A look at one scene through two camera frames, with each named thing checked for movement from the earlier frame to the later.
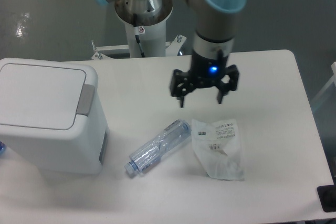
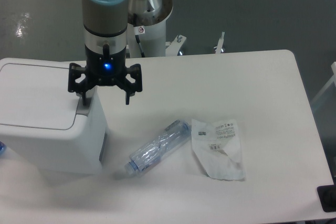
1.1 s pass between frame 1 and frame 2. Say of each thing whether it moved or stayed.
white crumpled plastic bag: stayed
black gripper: moved
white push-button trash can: stayed
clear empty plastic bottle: stayed
